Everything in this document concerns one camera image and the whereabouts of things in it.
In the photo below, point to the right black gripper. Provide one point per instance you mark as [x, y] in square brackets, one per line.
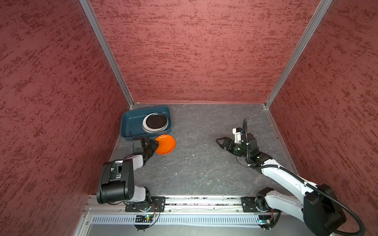
[230, 141]

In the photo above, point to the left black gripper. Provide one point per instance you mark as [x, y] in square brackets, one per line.
[151, 142]

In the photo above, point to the orange plate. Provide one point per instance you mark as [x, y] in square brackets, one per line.
[166, 144]

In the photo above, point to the white plate black flower outline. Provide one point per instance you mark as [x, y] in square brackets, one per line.
[147, 130]

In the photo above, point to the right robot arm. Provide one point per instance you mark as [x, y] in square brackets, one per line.
[316, 205]

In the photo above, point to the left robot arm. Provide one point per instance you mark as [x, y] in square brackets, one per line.
[116, 184]

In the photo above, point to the teal plastic bin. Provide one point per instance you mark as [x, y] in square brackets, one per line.
[131, 123]

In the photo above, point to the left circuit board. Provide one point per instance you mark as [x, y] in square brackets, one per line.
[144, 219]

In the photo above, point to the circuit board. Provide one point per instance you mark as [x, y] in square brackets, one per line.
[144, 219]
[264, 220]

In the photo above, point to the right circuit board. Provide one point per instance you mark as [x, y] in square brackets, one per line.
[264, 220]

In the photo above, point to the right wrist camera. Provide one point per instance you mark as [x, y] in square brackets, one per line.
[237, 132]

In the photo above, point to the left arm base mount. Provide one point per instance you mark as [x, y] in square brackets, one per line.
[154, 204]

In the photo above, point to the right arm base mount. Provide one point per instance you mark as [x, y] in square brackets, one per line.
[254, 204]

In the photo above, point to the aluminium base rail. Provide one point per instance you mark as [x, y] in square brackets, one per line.
[195, 204]

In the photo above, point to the left aluminium corner post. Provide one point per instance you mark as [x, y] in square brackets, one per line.
[90, 14]

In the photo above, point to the aluminium corner post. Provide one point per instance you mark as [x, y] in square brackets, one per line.
[90, 14]
[314, 22]

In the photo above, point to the right aluminium corner post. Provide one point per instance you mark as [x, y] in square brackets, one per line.
[314, 22]

